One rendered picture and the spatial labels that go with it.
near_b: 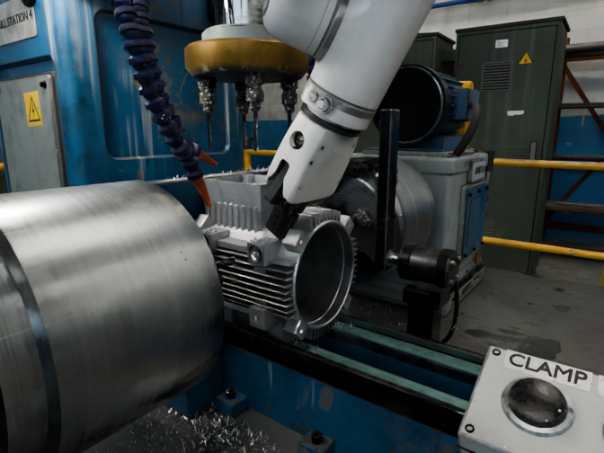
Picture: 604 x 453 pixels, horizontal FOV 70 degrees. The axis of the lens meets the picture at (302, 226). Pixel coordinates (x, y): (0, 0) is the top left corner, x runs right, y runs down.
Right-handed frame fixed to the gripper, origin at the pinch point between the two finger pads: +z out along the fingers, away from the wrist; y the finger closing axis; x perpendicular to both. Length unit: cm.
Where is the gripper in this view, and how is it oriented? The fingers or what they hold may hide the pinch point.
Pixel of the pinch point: (281, 221)
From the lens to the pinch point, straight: 57.5
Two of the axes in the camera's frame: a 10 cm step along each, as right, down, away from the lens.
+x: -6.9, -6.0, 4.0
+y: 6.0, -1.8, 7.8
